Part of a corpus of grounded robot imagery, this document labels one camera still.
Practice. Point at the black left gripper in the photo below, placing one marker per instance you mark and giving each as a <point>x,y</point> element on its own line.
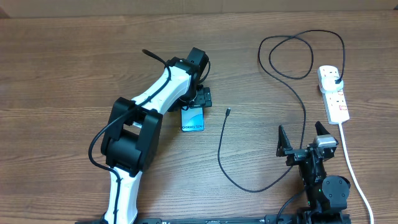
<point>203,98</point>

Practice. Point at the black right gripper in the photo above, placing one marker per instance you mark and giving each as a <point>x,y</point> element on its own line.
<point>295,155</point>

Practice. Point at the blue Galaxy smartphone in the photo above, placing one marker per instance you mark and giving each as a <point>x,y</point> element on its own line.
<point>192,120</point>

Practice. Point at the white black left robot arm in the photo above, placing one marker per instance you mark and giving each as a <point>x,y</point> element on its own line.
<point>126,146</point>

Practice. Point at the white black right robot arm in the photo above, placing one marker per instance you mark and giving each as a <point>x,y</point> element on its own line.
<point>326,194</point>

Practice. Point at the white charger plug adapter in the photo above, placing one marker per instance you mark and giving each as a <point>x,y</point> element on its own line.
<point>329,85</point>

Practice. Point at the white power strip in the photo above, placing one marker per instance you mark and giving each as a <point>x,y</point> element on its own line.
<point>335,103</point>

